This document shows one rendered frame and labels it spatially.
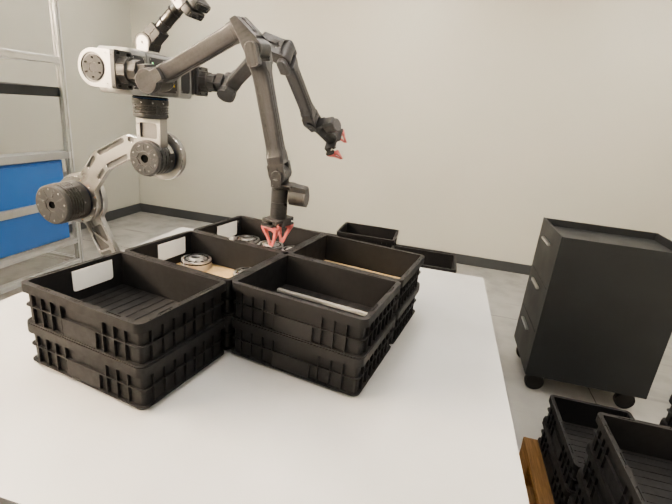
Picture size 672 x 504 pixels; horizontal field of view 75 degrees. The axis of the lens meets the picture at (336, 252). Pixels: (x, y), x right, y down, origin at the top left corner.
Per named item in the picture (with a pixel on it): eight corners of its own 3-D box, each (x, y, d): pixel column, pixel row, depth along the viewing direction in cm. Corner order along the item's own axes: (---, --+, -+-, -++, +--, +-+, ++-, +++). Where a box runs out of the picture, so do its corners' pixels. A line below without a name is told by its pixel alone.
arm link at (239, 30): (256, 8, 131) (241, 5, 122) (276, 53, 135) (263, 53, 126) (149, 73, 148) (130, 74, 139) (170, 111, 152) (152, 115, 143)
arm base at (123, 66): (129, 89, 151) (127, 52, 147) (150, 91, 149) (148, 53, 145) (111, 88, 143) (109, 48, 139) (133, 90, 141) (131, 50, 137)
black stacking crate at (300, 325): (229, 321, 121) (229, 283, 117) (284, 286, 147) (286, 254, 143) (361, 364, 106) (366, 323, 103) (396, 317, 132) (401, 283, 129)
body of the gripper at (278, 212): (293, 221, 155) (295, 201, 152) (276, 227, 146) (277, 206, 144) (279, 217, 157) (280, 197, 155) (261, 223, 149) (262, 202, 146)
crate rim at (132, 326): (18, 290, 106) (17, 281, 106) (121, 257, 132) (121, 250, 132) (139, 336, 92) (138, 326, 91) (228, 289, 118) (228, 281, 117)
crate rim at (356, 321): (228, 289, 118) (229, 281, 117) (285, 259, 144) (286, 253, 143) (366, 330, 103) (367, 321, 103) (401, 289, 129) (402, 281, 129)
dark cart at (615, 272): (516, 390, 242) (557, 236, 213) (507, 350, 284) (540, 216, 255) (639, 417, 229) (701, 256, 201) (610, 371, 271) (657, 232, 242)
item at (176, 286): (24, 325, 109) (18, 283, 106) (123, 286, 135) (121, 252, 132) (141, 374, 95) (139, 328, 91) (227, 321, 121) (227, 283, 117)
